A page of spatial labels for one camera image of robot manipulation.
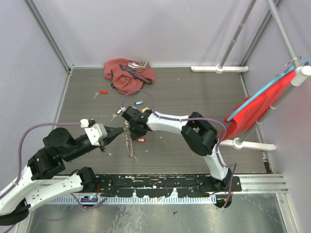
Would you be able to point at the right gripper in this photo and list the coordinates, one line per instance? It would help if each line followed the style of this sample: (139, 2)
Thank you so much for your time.
(136, 135)

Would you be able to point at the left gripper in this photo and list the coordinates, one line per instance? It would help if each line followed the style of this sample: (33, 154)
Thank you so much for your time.
(112, 132)

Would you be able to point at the key with red white tag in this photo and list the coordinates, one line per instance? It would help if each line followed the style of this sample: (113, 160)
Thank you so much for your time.
(141, 140)

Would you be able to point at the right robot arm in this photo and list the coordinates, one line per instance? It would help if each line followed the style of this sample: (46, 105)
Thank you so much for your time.
(201, 137)

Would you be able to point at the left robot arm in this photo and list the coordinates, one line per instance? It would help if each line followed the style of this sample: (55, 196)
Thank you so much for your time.
(25, 196)

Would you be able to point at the key with black tag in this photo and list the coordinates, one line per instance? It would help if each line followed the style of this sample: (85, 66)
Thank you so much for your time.
(115, 114)

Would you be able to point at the red crumpled shirt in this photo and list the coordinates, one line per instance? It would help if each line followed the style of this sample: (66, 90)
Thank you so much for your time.
(128, 75)

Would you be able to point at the white rack base bar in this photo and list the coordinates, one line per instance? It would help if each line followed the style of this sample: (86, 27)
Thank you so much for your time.
(219, 70)

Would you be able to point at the red cloth on hanger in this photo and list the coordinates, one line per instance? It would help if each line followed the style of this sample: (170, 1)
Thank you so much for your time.
(256, 109)

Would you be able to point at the grey rack pole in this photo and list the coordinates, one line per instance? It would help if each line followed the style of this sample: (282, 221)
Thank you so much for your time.
(237, 33)

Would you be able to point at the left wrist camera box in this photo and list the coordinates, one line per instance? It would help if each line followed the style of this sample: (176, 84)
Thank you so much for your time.
(96, 134)

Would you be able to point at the white slotted cable duct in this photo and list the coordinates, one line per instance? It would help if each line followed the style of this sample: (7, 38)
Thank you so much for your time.
(172, 199)

